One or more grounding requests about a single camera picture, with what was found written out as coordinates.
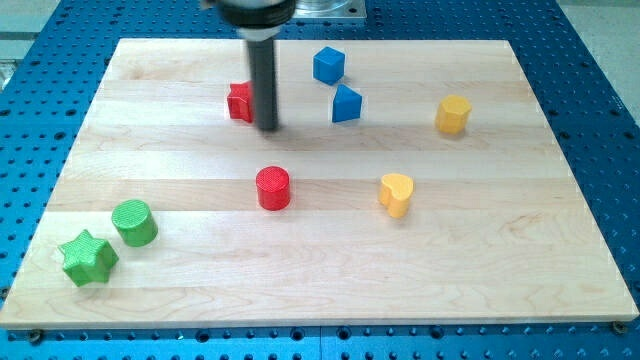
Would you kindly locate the black cylindrical tool mount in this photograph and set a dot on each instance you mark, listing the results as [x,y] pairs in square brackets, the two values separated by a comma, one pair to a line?
[255,20]

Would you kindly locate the black pusher rod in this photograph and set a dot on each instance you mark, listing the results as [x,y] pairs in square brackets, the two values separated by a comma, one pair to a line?
[262,70]

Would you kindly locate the red star block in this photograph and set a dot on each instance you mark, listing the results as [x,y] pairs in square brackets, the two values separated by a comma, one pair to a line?
[239,101]

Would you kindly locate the green star block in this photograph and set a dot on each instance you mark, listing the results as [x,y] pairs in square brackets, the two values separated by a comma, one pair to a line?
[87,259]

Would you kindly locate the blue cube block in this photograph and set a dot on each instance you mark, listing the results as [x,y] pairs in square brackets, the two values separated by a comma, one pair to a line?
[328,65]

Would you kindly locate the blue triangle block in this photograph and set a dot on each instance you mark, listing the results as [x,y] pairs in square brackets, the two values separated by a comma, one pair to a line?
[347,104]

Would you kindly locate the red cylinder block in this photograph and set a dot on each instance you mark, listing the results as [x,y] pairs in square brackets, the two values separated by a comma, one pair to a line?
[273,188]

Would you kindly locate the yellow heart block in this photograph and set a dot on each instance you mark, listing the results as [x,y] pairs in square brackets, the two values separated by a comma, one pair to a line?
[395,193]

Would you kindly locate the wooden board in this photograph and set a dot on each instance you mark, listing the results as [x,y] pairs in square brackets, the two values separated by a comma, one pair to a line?
[497,229]

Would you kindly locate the yellow hexagon block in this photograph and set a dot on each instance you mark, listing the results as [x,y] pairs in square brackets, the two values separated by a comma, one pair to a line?
[452,114]

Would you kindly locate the green cylinder block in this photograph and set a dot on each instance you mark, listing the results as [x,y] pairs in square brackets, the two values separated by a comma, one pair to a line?
[133,220]

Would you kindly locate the blue perforated table plate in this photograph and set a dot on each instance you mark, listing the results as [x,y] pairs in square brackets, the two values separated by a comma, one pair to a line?
[45,101]

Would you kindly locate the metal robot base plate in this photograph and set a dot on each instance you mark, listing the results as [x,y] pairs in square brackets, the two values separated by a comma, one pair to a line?
[331,9]

